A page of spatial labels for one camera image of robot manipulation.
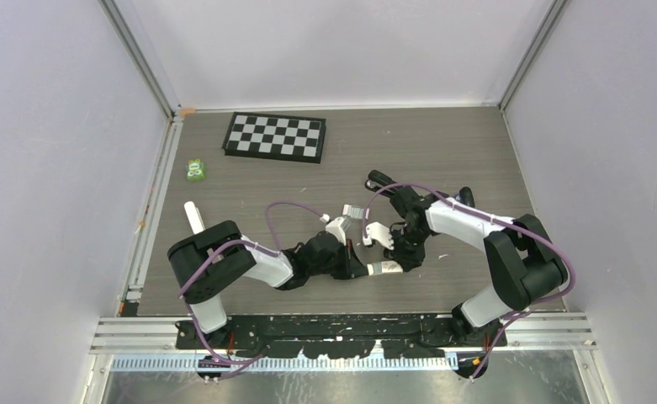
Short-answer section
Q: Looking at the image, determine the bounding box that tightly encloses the blue stapler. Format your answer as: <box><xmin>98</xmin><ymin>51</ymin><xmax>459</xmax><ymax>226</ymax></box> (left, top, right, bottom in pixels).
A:
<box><xmin>454</xmin><ymin>186</ymin><xmax>475</xmax><ymax>208</ymax></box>

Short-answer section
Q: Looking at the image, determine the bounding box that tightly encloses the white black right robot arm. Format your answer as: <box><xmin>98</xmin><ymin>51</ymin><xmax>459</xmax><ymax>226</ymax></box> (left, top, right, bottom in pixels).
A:
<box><xmin>384</xmin><ymin>186</ymin><xmax>569</xmax><ymax>346</ymax></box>

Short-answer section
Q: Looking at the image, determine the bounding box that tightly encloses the white stapler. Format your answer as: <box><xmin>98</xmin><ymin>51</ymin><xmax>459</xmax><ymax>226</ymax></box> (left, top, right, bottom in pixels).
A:
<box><xmin>183</xmin><ymin>201</ymin><xmax>205</xmax><ymax>235</ymax></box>

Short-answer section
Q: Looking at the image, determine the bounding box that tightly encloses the black stapler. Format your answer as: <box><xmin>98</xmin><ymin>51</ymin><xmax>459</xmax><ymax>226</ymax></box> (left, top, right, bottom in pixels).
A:
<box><xmin>364</xmin><ymin>170</ymin><xmax>395</xmax><ymax>193</ymax></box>

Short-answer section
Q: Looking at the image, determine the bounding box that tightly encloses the white staple box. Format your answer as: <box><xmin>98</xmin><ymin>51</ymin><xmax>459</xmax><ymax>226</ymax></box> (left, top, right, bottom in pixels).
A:
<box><xmin>367</xmin><ymin>260</ymin><xmax>404</xmax><ymax>276</ymax></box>

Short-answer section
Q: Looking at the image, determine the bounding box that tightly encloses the green toy block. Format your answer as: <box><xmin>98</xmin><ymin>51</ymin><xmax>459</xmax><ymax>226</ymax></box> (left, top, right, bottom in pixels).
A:
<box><xmin>186</xmin><ymin>159</ymin><xmax>206</xmax><ymax>182</ymax></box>

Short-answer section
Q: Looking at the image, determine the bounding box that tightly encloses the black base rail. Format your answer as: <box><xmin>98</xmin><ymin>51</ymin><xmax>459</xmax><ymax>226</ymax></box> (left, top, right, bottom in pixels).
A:
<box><xmin>175</xmin><ymin>313</ymin><xmax>502</xmax><ymax>360</ymax></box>

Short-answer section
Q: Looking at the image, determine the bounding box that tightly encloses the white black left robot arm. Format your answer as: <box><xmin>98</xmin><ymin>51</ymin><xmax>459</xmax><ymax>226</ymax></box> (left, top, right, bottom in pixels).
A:
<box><xmin>167</xmin><ymin>221</ymin><xmax>369</xmax><ymax>348</ymax></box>

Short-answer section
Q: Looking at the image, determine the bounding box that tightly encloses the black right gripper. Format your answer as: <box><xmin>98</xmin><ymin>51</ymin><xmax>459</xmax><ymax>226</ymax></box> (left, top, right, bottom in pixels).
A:
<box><xmin>384</xmin><ymin>224</ymin><xmax>431</xmax><ymax>271</ymax></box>

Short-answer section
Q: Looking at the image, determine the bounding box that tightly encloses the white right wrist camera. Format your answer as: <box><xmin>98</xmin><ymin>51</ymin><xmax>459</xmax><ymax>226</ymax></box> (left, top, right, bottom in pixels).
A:
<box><xmin>363</xmin><ymin>222</ymin><xmax>395</xmax><ymax>250</ymax></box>

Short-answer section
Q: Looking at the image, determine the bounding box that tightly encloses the black white chessboard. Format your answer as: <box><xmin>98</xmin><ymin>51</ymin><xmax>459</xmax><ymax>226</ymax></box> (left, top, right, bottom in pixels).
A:
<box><xmin>222</xmin><ymin>112</ymin><xmax>327</xmax><ymax>164</ymax></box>

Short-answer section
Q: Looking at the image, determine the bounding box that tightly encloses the slotted cable duct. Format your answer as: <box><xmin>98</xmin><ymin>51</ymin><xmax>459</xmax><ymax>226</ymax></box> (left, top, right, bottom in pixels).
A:
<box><xmin>109</xmin><ymin>353</ymin><xmax>458</xmax><ymax>374</ymax></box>

